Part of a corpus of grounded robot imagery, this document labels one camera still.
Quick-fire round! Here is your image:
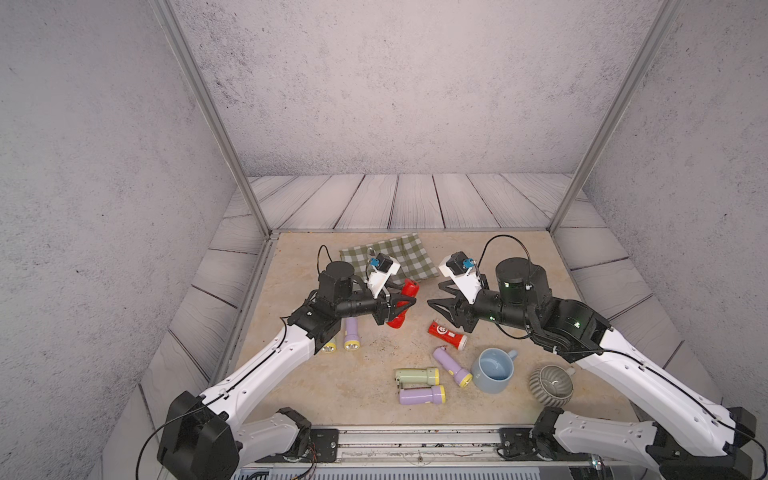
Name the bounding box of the green flashlight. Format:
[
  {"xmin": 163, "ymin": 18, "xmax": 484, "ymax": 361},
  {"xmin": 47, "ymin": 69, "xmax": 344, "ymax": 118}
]
[
  {"xmin": 322, "ymin": 340, "xmax": 337, "ymax": 353},
  {"xmin": 395, "ymin": 367, "xmax": 440, "ymax": 388}
]

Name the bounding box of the green checkered cloth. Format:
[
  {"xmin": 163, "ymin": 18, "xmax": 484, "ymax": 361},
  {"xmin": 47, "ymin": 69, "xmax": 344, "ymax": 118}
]
[{"xmin": 339, "ymin": 233, "xmax": 440, "ymax": 284}]

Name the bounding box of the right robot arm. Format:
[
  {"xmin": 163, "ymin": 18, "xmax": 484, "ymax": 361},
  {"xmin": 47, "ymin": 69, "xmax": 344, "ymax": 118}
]
[{"xmin": 428, "ymin": 251, "xmax": 756, "ymax": 479}]

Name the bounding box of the green flashlight top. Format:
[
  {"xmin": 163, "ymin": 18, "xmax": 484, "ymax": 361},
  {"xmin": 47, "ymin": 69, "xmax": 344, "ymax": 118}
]
[{"xmin": 322, "ymin": 340, "xmax": 337, "ymax": 353}]

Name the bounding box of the blue mug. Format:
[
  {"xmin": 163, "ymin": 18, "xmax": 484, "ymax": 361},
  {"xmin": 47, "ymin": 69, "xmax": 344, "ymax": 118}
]
[{"xmin": 471, "ymin": 348, "xmax": 518, "ymax": 394}]

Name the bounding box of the metal base rail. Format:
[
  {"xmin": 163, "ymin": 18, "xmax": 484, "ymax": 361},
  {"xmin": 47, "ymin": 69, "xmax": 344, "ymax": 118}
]
[{"xmin": 239, "ymin": 424, "xmax": 679, "ymax": 480}]

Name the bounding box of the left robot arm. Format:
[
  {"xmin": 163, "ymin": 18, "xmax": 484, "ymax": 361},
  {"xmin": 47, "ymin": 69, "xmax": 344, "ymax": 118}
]
[{"xmin": 153, "ymin": 253, "xmax": 416, "ymax": 479}]

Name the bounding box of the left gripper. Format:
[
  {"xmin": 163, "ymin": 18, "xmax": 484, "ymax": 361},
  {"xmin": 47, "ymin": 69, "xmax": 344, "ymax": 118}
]
[{"xmin": 332, "ymin": 282, "xmax": 415, "ymax": 327}]

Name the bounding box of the purple flashlight bottom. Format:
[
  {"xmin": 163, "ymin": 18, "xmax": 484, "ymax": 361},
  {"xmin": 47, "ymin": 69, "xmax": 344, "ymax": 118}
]
[{"xmin": 399, "ymin": 385, "xmax": 446, "ymax": 406}]

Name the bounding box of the grey ribbed bowl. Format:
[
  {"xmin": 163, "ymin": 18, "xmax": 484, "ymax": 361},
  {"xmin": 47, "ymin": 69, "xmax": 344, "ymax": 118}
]
[{"xmin": 528, "ymin": 364, "xmax": 576, "ymax": 408}]

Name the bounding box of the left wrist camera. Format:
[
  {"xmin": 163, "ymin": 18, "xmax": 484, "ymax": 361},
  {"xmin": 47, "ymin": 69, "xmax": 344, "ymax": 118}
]
[{"xmin": 366, "ymin": 253, "xmax": 401, "ymax": 298}]

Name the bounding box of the purple flashlight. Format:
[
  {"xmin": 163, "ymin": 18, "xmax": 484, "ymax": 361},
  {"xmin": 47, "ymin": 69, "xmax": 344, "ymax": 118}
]
[
  {"xmin": 433, "ymin": 347, "xmax": 473, "ymax": 388},
  {"xmin": 344, "ymin": 317, "xmax": 361, "ymax": 351},
  {"xmin": 399, "ymin": 385, "xmax": 446, "ymax": 406}
]

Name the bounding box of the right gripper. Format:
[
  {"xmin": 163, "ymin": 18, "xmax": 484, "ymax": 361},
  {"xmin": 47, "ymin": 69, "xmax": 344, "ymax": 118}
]
[{"xmin": 427, "ymin": 278, "xmax": 538, "ymax": 337}]

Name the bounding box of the red flashlight with logo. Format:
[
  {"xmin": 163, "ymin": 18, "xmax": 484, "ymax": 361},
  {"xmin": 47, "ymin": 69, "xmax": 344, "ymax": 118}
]
[{"xmin": 428, "ymin": 321, "xmax": 467, "ymax": 351}]

